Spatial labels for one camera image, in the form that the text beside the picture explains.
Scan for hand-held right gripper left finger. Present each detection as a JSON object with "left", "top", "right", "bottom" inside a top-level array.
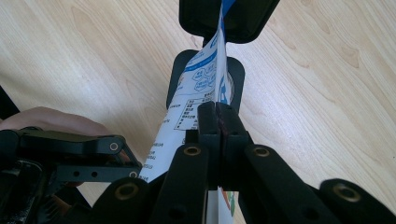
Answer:
[{"left": 185, "top": 100, "right": 223, "bottom": 191}]

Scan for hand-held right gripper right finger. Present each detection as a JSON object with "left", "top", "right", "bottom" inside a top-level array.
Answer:
[{"left": 216, "top": 102, "right": 254, "bottom": 191}]

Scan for white and blue pouch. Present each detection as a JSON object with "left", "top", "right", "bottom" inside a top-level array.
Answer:
[{"left": 137, "top": 0, "right": 238, "bottom": 224}]

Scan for glass jar with black lid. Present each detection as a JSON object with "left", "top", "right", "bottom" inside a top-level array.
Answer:
[{"left": 165, "top": 0, "right": 281, "bottom": 115}]

